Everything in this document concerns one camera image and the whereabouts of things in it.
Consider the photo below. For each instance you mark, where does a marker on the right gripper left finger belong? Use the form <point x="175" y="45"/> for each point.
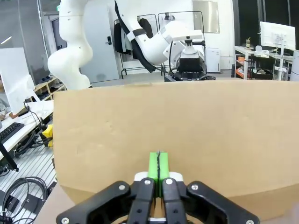
<point x="137" y="198"/>

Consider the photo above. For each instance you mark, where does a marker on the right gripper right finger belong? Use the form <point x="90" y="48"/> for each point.
<point x="177" y="198"/>

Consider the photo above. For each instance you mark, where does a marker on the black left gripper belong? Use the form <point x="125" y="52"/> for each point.
<point x="191" y="64"/>

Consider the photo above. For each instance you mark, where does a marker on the large cardboard box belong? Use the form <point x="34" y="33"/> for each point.
<point x="163" y="121"/>

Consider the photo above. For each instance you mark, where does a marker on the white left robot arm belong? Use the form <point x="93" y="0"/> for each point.
<point x="70" y="53"/>

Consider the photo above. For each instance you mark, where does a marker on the white air purifier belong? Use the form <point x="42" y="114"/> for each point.
<point x="213" y="59"/>

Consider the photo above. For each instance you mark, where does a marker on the iced drink cup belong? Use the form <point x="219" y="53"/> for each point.
<point x="247" y="43"/>

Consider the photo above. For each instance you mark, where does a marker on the white office desk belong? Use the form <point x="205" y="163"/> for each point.
<point x="257" y="56"/>

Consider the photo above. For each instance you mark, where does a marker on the black metal coat rack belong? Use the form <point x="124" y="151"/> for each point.
<point x="123" y="63"/>

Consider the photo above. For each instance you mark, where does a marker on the black hanging jacket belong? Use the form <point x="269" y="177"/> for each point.
<point x="120" y="37"/>

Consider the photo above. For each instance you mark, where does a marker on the white computer monitor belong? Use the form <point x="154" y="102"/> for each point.
<point x="276" y="35"/>

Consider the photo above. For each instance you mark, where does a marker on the grey metal door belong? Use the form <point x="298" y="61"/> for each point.
<point x="102" y="46"/>

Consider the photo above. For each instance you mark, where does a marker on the yellow plastic block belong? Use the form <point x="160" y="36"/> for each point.
<point x="47" y="134"/>

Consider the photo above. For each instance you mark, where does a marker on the black tripod leg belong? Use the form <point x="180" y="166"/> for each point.
<point x="8" y="156"/>

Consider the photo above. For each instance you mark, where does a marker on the white bench table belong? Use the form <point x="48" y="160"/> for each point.
<point x="23" y="121"/>

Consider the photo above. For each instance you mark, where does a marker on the wooden shoe shelf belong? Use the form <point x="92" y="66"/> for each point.
<point x="49" y="87"/>

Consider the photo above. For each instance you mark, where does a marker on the black computer keyboard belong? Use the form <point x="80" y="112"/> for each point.
<point x="10" y="131"/>

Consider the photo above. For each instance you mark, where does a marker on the white foam board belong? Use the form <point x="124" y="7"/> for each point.
<point x="16" y="74"/>

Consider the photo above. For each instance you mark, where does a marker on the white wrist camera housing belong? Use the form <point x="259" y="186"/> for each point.
<point x="187" y="35"/>

